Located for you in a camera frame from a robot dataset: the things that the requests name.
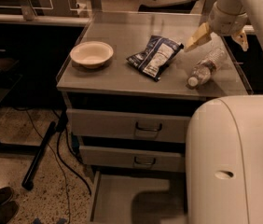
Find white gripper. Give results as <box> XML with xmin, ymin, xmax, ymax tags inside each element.
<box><xmin>184</xmin><ymin>3</ymin><xmax>249</xmax><ymax>52</ymax></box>

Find clear plastic water bottle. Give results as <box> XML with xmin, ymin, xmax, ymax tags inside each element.
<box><xmin>187</xmin><ymin>48</ymin><xmax>227</xmax><ymax>89</ymax></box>

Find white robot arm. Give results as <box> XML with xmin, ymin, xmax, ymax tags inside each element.
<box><xmin>186</xmin><ymin>0</ymin><xmax>263</xmax><ymax>224</ymax></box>

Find grey drawer cabinet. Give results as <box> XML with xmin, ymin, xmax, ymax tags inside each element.
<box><xmin>57</xmin><ymin>12</ymin><xmax>251</xmax><ymax>224</ymax></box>

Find grey top drawer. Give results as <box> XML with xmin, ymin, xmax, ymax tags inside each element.
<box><xmin>66</xmin><ymin>109</ymin><xmax>190</xmax><ymax>143</ymax></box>

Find grey drawer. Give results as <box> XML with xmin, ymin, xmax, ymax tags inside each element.
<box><xmin>79</xmin><ymin>146</ymin><xmax>186</xmax><ymax>173</ymax></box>
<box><xmin>66</xmin><ymin>109</ymin><xmax>190</xmax><ymax>143</ymax></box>
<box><xmin>87</xmin><ymin>170</ymin><xmax>188</xmax><ymax>224</ymax></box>

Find grey middle drawer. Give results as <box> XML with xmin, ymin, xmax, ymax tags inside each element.
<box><xmin>79</xmin><ymin>146</ymin><xmax>186</xmax><ymax>173</ymax></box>

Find grey bottom drawer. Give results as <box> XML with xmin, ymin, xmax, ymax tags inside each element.
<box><xmin>87</xmin><ymin>170</ymin><xmax>188</xmax><ymax>224</ymax></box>

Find black office chair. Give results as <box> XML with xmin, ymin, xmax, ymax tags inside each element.
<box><xmin>138</xmin><ymin>0</ymin><xmax>200</xmax><ymax>14</ymax></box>

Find blue chip bag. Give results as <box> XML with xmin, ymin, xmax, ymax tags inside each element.
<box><xmin>127</xmin><ymin>35</ymin><xmax>184</xmax><ymax>82</ymax></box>

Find white paper bowl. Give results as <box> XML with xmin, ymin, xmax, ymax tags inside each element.
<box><xmin>70</xmin><ymin>41</ymin><xmax>114</xmax><ymax>69</ymax></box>

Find black table leg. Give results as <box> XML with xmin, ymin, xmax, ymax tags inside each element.
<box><xmin>21</xmin><ymin>121</ymin><xmax>56</xmax><ymax>190</ymax></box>

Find dark shoe lower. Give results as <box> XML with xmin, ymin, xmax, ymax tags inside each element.
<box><xmin>0</xmin><ymin>201</ymin><xmax>19</xmax><ymax>224</ymax></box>

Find black floor cable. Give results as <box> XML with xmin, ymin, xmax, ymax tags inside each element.
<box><xmin>13</xmin><ymin>106</ymin><xmax>92</xmax><ymax>224</ymax></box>

